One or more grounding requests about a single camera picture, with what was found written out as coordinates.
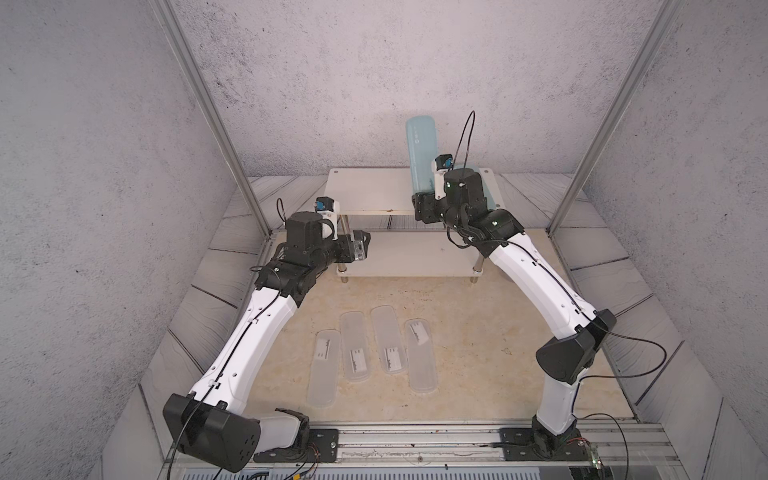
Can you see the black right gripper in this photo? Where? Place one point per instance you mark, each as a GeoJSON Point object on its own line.
{"type": "Point", "coordinates": [426, 207]}

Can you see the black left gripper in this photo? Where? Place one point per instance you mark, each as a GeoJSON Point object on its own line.
{"type": "Point", "coordinates": [359, 248]}

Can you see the blue pencil case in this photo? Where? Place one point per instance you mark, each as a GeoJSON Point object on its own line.
{"type": "Point", "coordinates": [491, 189]}
{"type": "Point", "coordinates": [421, 134]}

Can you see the clear pencil case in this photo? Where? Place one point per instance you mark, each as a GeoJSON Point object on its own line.
{"type": "Point", "coordinates": [423, 376]}
{"type": "Point", "coordinates": [355, 349]}
{"type": "Point", "coordinates": [324, 369]}
{"type": "Point", "coordinates": [390, 345]}

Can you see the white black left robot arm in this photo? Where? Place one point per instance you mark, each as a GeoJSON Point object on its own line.
{"type": "Point", "coordinates": [208, 422]}

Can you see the white two-tier shelf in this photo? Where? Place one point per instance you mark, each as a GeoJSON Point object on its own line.
{"type": "Point", "coordinates": [378, 200]}

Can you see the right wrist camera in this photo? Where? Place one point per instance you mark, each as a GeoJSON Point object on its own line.
{"type": "Point", "coordinates": [443, 163]}

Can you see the right aluminium frame post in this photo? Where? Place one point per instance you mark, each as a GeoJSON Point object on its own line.
{"type": "Point", "coordinates": [643, 60]}

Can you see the aluminium frame post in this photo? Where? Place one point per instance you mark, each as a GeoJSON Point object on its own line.
{"type": "Point", "coordinates": [643, 60]}
{"type": "Point", "coordinates": [185, 57]}

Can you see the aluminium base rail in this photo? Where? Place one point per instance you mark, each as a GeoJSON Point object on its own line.
{"type": "Point", "coordinates": [605, 449]}

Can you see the left aluminium frame post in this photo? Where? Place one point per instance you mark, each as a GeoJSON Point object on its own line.
{"type": "Point", "coordinates": [185, 57]}

